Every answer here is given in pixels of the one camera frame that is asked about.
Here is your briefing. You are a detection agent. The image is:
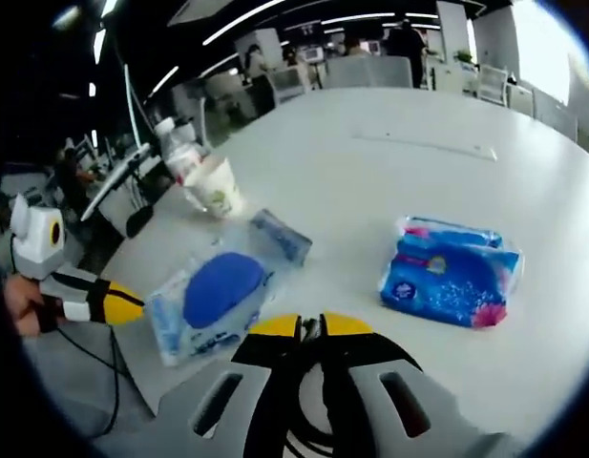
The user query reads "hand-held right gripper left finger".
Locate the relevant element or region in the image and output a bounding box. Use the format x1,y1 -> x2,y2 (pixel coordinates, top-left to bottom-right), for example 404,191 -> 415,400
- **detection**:
131,312 -> 305,458

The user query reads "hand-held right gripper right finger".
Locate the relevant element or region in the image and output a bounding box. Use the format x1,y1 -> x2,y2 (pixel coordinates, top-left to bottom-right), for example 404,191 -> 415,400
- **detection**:
320,310 -> 489,458

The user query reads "wet wipes pack blue lid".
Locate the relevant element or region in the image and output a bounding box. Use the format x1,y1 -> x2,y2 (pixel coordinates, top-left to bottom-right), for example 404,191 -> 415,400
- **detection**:
142,251 -> 277,368

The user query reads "blue tissue pack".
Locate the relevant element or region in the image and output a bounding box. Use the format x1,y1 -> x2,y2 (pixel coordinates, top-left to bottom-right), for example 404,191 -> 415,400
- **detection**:
376,215 -> 525,331

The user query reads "white printed paper cup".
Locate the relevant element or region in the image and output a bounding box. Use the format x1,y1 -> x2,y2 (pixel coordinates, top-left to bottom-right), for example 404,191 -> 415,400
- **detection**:
182,157 -> 246,222

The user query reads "small blue tissue packet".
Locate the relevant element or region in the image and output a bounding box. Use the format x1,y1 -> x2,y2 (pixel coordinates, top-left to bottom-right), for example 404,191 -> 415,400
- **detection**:
249,208 -> 314,266

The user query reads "clear plastic water bottle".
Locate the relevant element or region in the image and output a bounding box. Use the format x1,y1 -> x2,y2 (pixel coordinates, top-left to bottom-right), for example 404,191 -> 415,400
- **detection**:
152,117 -> 210,186

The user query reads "person's left hand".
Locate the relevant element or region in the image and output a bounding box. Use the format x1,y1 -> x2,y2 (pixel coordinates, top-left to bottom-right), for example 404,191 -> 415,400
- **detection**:
2,275 -> 62,338

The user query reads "black oval pad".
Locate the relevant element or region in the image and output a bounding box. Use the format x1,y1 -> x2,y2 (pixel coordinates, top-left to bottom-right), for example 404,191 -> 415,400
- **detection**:
125,205 -> 157,239

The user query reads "frosted desk partition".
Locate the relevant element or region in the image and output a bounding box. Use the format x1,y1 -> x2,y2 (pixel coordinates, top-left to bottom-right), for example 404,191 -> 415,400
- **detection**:
324,56 -> 413,90

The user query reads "white office chair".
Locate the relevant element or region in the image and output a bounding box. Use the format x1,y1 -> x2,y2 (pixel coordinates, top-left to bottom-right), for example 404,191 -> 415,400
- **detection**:
476,63 -> 511,105

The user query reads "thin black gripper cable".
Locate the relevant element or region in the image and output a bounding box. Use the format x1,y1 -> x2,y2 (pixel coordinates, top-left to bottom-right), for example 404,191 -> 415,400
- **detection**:
58,323 -> 134,431

